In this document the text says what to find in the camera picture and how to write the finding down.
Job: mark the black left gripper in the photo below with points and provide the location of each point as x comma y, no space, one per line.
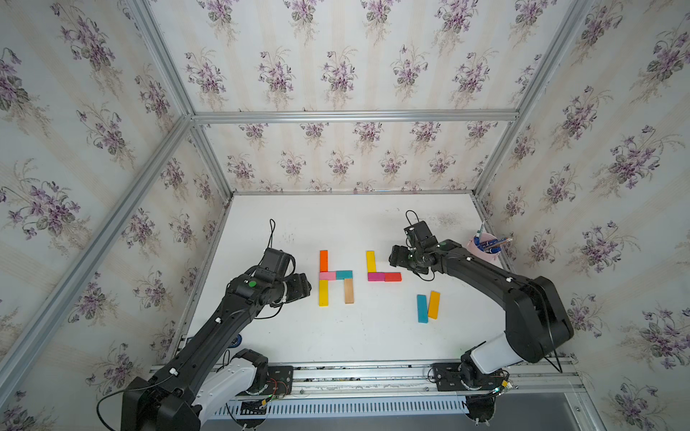
300,286

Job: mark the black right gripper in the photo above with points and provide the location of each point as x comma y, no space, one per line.
398,253

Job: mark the yellow block group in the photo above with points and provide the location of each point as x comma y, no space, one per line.
371,262
323,293

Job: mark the pink block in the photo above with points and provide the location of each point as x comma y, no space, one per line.
328,276

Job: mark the red block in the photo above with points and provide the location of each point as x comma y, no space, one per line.
393,277

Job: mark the teal block group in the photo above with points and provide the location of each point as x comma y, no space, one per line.
422,309
344,274

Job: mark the magenta block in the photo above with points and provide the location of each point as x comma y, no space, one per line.
376,277

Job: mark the natural wood block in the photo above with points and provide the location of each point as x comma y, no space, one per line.
349,297

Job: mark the amber orange block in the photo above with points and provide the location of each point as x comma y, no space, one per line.
434,305

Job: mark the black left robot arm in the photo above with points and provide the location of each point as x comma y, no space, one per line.
186,392

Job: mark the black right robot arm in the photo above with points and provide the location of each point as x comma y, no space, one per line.
536,322

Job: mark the blue object behind arm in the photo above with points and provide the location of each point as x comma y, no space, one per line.
236,342

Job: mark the pink pen cup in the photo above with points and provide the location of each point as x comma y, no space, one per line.
473,247

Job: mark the white vent grille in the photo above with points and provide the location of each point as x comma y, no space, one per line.
345,408

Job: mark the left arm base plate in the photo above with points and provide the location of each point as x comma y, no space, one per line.
271,381

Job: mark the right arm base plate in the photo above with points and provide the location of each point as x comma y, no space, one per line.
462,376

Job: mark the aluminium front rail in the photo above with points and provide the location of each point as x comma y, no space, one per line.
408,378

